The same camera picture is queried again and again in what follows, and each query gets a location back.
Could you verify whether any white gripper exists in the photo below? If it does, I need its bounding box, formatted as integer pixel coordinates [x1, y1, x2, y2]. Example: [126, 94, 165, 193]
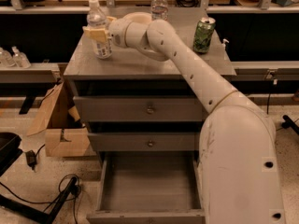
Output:
[82, 16, 132, 48]

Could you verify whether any small clear plastic bottle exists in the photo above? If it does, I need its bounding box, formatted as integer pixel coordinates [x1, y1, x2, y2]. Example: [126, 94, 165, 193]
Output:
[84, 0, 112, 59]

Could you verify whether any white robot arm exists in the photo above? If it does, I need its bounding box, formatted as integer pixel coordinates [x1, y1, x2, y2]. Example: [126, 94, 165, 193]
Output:
[83, 18, 287, 224]

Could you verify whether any tall clear water bottle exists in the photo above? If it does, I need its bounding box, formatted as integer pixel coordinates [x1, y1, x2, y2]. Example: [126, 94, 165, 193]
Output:
[150, 0, 168, 21]

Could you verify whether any grey top drawer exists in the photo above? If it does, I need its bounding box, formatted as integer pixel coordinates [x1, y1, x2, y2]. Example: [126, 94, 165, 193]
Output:
[74, 96, 204, 122]

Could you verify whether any right sanitizer pump bottle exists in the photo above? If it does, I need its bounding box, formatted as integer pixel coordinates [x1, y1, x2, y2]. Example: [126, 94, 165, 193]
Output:
[12, 47, 31, 68]

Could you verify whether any sanitizer pump bottle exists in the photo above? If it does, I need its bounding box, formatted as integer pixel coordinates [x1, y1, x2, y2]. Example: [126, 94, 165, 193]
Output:
[12, 47, 31, 68]
[0, 47, 15, 67]

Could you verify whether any grey drawer cabinet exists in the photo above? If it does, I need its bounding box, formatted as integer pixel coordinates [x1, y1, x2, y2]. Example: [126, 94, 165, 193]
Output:
[63, 6, 237, 173]

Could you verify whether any left sanitizer pump bottle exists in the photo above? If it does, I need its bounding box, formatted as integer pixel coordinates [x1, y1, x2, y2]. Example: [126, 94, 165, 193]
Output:
[0, 47, 15, 67]

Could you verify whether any small white pump bottle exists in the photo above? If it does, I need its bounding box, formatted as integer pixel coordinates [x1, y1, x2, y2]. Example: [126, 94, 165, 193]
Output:
[221, 38, 230, 51]

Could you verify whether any grey middle drawer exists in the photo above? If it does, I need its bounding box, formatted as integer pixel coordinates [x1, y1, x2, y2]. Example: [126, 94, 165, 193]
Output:
[88, 133, 199, 151]

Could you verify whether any grey open bottom drawer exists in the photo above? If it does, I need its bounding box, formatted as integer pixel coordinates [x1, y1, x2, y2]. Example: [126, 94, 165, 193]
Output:
[87, 151, 206, 224]

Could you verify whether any white bowl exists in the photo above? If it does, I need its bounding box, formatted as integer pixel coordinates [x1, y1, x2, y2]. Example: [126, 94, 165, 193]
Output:
[124, 12, 151, 24]

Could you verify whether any green soda can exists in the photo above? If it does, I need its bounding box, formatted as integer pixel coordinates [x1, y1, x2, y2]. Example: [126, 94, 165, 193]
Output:
[193, 17, 216, 53]

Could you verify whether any open cardboard box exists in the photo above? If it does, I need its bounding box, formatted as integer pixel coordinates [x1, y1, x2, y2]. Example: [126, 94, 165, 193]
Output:
[27, 82, 95, 158]

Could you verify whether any black power adapter left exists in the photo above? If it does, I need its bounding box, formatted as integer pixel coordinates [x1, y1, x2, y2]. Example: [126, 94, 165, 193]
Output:
[25, 150, 37, 169]

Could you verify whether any black chair base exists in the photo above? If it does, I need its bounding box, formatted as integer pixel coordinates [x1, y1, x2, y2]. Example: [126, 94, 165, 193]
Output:
[0, 133, 22, 176]

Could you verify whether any black metal stand leg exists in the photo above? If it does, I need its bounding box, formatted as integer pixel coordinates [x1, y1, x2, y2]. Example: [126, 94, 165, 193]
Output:
[0, 175, 81, 224]

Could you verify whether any black floor cable right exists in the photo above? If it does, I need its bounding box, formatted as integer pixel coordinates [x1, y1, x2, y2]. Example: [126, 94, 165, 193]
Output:
[265, 77, 299, 133]

